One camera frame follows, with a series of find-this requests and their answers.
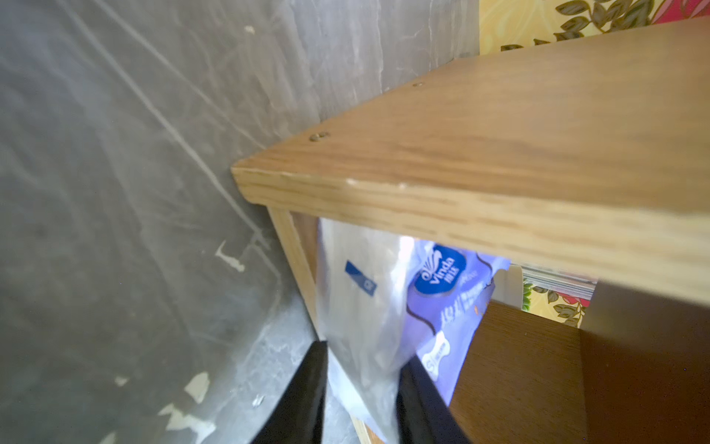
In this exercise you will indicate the wooden three-tier shelf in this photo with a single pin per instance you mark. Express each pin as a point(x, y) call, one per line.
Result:
point(589, 156)

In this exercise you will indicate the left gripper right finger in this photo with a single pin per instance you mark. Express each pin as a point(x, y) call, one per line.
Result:
point(422, 415)

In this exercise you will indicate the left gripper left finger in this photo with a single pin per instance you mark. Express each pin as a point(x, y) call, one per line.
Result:
point(298, 417)

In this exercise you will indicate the purple tissue pack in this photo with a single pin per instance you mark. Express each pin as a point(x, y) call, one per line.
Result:
point(384, 299)

